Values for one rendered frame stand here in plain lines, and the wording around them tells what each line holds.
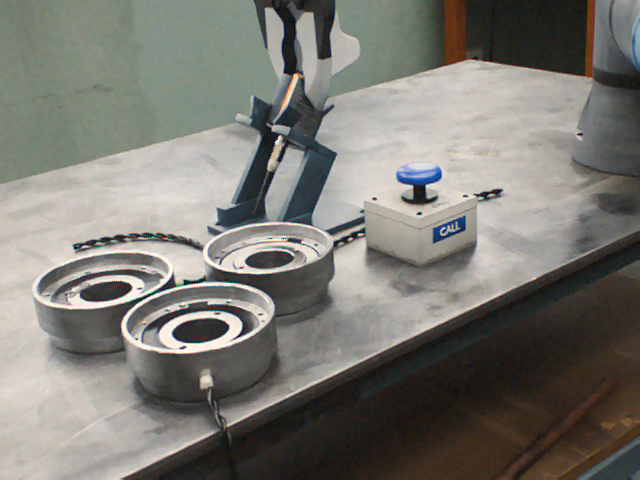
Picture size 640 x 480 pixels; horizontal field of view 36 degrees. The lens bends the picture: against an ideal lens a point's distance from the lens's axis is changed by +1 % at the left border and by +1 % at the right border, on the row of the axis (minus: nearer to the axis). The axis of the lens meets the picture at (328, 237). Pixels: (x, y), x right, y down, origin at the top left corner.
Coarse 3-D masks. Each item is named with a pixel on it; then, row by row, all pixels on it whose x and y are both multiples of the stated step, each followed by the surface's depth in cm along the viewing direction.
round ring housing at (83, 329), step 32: (96, 256) 79; (128, 256) 79; (160, 256) 77; (32, 288) 73; (96, 288) 76; (128, 288) 76; (160, 288) 72; (64, 320) 70; (96, 320) 70; (96, 352) 71
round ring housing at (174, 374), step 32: (192, 288) 72; (224, 288) 72; (128, 320) 67; (192, 320) 69; (224, 320) 69; (128, 352) 65; (160, 352) 63; (192, 352) 62; (224, 352) 63; (256, 352) 64; (160, 384) 64; (192, 384) 63; (224, 384) 64
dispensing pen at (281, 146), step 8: (280, 80) 89; (288, 80) 89; (280, 88) 89; (288, 88) 88; (280, 96) 89; (272, 104) 89; (280, 104) 88; (272, 112) 89; (264, 120) 89; (272, 120) 89; (280, 136) 89; (280, 144) 89; (288, 144) 90; (272, 152) 90; (280, 152) 89; (272, 160) 90; (280, 160) 90; (272, 168) 90; (264, 184) 90; (264, 192) 90; (256, 208) 90
